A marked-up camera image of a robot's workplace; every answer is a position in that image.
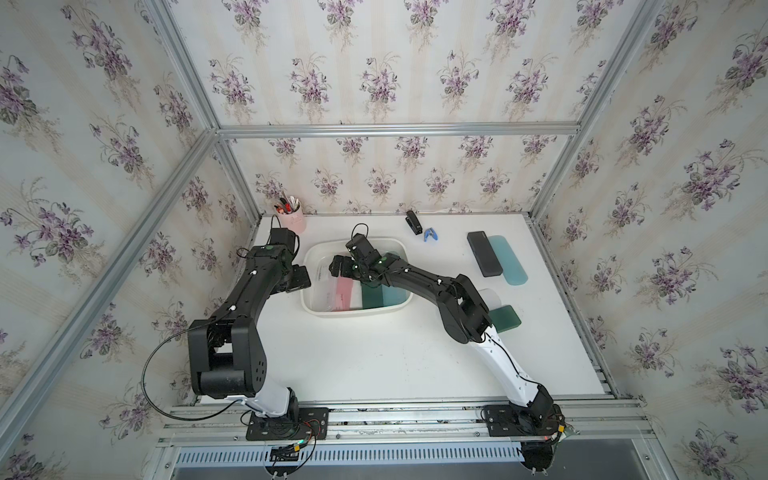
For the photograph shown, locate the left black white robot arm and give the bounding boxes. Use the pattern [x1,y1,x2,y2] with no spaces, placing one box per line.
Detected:
[187,227,311,422]

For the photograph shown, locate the pens in cup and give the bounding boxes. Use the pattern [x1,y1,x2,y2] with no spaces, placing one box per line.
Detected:
[273,195,301,215]

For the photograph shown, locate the black stapler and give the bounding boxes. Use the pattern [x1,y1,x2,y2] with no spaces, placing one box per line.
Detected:
[405,210,423,235]

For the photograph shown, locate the white plastic storage box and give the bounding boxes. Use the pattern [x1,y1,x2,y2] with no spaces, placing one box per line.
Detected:
[301,240,413,318]

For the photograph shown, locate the blue white small clip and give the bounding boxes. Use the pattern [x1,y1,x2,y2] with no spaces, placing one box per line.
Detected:
[423,227,439,242]

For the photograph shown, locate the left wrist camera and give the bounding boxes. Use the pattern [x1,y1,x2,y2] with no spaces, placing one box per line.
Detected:
[267,227,300,257]

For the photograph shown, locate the black pencil case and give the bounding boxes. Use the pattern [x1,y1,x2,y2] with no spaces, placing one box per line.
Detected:
[467,231,503,277]

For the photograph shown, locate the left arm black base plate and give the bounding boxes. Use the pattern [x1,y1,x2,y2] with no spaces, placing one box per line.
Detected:
[245,407,330,441]

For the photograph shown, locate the aluminium front rail frame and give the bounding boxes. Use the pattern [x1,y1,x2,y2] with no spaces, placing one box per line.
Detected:
[142,395,676,479]

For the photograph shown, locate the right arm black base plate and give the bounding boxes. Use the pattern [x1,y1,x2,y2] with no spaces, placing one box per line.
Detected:
[481,404,566,439]

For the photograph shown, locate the pink pen holder cup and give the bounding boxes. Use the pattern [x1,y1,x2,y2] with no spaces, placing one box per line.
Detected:
[278,208,306,235]

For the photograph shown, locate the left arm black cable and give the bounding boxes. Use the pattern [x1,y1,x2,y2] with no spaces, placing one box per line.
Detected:
[140,332,244,422]

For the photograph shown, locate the pink pencil case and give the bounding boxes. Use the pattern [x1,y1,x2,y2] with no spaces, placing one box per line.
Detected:
[331,277,354,311]

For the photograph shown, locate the light teal pencil case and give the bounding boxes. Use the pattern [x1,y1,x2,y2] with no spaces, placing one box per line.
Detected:
[382,286,411,307]
[489,235,529,286]

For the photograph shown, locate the dark green pencil case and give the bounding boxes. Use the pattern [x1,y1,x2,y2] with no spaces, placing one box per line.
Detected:
[361,283,384,310]
[489,305,522,333]

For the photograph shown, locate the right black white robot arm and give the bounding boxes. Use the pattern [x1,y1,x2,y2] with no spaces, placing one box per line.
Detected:
[328,234,566,437]

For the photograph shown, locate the dark green pencil case front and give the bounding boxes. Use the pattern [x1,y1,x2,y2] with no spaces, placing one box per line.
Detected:
[489,305,522,333]

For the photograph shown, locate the clear pencil case front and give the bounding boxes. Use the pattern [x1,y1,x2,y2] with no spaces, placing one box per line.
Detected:
[479,288,502,311]

